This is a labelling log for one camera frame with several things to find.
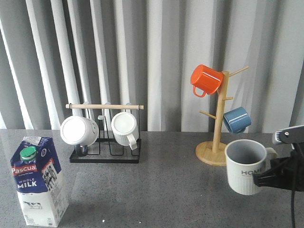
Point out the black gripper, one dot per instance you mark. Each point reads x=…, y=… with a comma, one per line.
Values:
x=286, y=173

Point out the white HOME mug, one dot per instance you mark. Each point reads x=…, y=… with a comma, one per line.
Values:
x=244, y=158

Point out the blue white milk carton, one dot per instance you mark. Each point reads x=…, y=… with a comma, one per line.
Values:
x=39, y=182

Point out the dark glass cup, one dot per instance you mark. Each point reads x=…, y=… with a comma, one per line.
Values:
x=81, y=151

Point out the wooden mug tree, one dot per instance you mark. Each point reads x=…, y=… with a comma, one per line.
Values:
x=213, y=152

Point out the blue mug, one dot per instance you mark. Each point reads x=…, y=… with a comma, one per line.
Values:
x=237, y=120

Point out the orange mug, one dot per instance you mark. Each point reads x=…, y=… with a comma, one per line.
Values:
x=205, y=80

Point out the white ribbed mug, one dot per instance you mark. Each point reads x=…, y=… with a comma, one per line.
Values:
x=125, y=129

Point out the white smiley mug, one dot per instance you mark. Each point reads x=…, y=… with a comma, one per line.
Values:
x=79, y=130

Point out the grey curtain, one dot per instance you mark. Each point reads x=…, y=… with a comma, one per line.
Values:
x=55, y=52

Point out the black wire mug rack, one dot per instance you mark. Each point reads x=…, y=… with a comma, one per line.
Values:
x=106, y=149

